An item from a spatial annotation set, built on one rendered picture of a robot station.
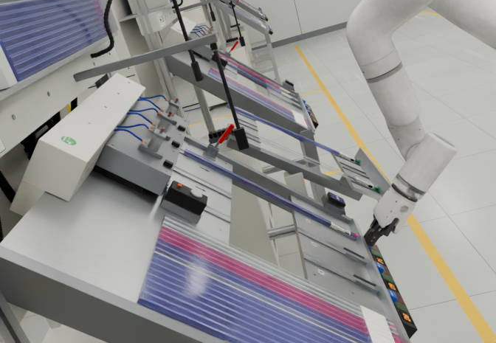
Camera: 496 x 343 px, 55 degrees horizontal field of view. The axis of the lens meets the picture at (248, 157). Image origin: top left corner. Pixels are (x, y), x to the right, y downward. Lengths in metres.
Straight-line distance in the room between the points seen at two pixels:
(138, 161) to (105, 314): 0.33
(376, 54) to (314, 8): 7.59
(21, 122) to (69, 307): 0.28
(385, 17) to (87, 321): 0.82
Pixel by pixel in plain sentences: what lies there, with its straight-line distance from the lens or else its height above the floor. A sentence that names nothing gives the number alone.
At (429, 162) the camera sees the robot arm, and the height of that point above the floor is 0.91.
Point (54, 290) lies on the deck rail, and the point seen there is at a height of 1.15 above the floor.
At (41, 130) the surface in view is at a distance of 1.17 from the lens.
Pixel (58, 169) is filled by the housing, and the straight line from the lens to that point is 0.81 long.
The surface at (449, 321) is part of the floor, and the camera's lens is 2.12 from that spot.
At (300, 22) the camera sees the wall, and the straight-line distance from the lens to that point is 8.70.
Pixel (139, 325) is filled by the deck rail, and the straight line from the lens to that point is 0.68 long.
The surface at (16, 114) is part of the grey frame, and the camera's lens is 0.77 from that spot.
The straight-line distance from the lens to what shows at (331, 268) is 1.10.
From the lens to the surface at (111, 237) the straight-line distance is 0.79.
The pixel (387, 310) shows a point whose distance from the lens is 1.09.
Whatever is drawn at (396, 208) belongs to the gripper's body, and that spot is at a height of 0.81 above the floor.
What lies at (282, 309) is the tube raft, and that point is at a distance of 0.84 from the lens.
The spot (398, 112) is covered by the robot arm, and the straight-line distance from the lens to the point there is 1.17.
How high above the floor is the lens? 1.45
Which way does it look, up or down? 21 degrees down
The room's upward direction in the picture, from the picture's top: 17 degrees counter-clockwise
